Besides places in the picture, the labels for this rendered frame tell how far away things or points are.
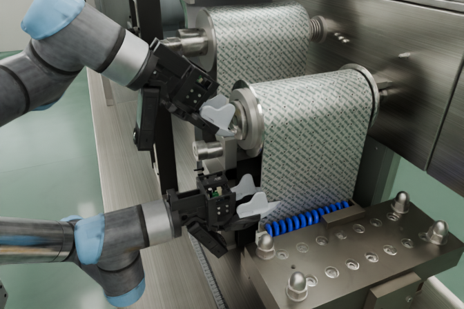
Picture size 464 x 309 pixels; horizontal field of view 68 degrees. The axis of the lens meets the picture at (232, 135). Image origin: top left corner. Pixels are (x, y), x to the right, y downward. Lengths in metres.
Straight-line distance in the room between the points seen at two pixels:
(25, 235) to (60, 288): 1.44
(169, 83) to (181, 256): 0.45
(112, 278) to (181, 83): 0.35
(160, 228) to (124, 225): 0.06
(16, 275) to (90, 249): 1.67
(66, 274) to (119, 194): 1.14
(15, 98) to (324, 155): 0.53
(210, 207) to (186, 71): 0.23
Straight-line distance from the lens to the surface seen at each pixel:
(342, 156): 0.75
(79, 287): 2.07
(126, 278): 0.67
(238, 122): 0.63
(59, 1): 0.50
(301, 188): 0.73
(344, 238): 0.75
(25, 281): 2.22
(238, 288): 0.80
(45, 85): 0.55
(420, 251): 0.78
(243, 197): 0.70
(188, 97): 0.56
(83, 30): 0.50
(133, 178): 1.12
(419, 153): 0.79
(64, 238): 0.72
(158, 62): 0.54
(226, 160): 0.70
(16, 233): 0.67
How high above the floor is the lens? 1.55
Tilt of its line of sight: 30 degrees down
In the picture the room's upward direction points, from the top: straight up
